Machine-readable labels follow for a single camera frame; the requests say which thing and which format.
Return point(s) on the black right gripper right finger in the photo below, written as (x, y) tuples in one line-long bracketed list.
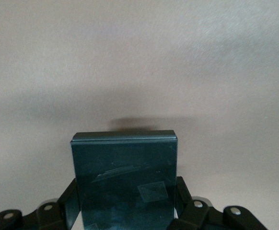
[(197, 215)]

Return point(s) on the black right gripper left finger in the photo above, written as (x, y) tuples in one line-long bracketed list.
[(48, 215)]

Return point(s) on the black smartphone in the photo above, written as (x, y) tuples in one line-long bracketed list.
[(125, 182)]

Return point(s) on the brown felt table cover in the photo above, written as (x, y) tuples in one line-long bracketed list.
[(139, 60)]

